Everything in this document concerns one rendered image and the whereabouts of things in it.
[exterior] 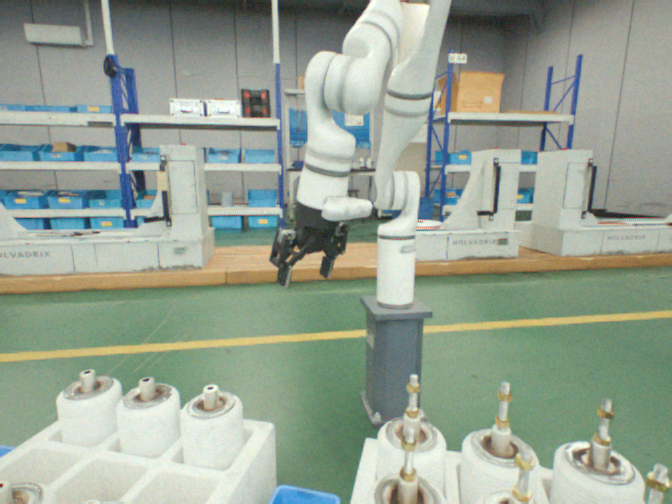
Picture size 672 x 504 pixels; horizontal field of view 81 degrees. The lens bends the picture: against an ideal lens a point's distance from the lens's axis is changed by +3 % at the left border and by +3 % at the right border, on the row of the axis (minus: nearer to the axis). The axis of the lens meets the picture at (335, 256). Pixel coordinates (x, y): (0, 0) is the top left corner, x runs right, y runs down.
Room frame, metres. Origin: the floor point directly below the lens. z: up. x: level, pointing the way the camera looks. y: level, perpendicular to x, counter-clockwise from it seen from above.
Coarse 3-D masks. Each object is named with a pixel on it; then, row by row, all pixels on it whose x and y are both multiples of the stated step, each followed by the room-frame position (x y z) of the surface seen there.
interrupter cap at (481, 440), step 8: (480, 432) 0.50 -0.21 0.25; (488, 432) 0.50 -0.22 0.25; (472, 440) 0.48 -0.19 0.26; (480, 440) 0.48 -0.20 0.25; (488, 440) 0.49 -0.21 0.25; (512, 440) 0.48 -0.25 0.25; (520, 440) 0.48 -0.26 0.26; (472, 448) 0.47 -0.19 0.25; (480, 448) 0.47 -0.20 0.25; (488, 448) 0.47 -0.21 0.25; (512, 448) 0.47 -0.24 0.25; (520, 448) 0.47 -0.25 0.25; (480, 456) 0.45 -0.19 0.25; (488, 456) 0.45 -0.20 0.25; (496, 456) 0.45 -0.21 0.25; (504, 456) 0.45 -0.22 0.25; (512, 456) 0.45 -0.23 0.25; (496, 464) 0.44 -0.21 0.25; (504, 464) 0.44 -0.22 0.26; (512, 464) 0.44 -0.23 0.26
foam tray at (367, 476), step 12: (372, 444) 0.57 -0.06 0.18; (372, 456) 0.54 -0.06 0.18; (456, 456) 0.55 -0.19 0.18; (360, 468) 0.52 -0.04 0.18; (372, 468) 0.52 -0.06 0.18; (456, 468) 0.52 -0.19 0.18; (540, 468) 0.52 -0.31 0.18; (360, 480) 0.49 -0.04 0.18; (372, 480) 0.49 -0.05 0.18; (444, 480) 0.50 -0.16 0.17; (456, 480) 0.50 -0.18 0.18; (540, 480) 0.50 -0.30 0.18; (360, 492) 0.47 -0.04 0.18; (444, 492) 0.49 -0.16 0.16; (456, 492) 0.47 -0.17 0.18; (540, 492) 0.47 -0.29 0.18
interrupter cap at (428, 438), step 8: (392, 424) 0.52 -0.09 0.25; (400, 424) 0.52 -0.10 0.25; (424, 424) 0.52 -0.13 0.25; (392, 432) 0.50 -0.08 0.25; (400, 432) 0.50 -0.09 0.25; (424, 432) 0.50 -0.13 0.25; (432, 432) 0.50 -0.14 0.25; (392, 440) 0.48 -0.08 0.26; (400, 440) 0.48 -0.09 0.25; (424, 440) 0.48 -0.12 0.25; (432, 440) 0.48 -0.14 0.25; (400, 448) 0.47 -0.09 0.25; (424, 448) 0.47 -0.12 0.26; (432, 448) 0.47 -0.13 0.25
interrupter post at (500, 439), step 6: (492, 432) 0.47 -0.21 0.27; (498, 432) 0.46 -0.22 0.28; (504, 432) 0.46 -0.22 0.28; (492, 438) 0.47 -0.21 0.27; (498, 438) 0.46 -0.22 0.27; (504, 438) 0.46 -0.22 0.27; (492, 444) 0.47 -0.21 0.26; (498, 444) 0.46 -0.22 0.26; (504, 444) 0.46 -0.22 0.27; (498, 450) 0.46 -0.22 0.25; (504, 450) 0.46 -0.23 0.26
